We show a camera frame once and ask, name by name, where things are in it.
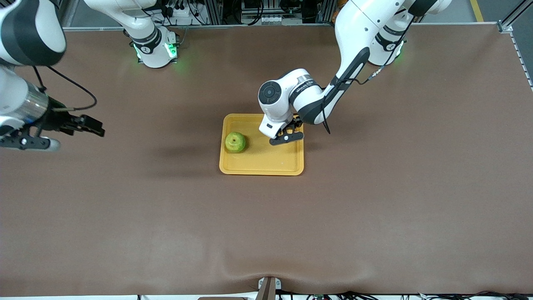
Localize green apple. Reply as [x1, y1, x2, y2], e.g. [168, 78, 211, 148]
[225, 132, 247, 154]

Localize yellow plastic tray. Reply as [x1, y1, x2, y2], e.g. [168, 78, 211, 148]
[219, 113, 304, 176]

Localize white power strip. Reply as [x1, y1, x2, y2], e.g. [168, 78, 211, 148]
[164, 2, 189, 19]

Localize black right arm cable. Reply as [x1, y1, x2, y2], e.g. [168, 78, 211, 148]
[32, 65, 97, 112]

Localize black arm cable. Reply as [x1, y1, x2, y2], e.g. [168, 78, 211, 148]
[323, 69, 384, 135]
[32, 65, 97, 112]

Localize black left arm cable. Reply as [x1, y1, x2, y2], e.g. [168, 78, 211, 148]
[323, 69, 384, 135]

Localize aluminium table edge rail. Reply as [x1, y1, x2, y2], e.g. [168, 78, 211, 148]
[62, 22, 506, 32]

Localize black floor cables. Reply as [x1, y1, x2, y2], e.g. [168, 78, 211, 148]
[306, 290, 533, 300]

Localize aluminium frame post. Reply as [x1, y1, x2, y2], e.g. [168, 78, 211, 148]
[497, 0, 533, 35]

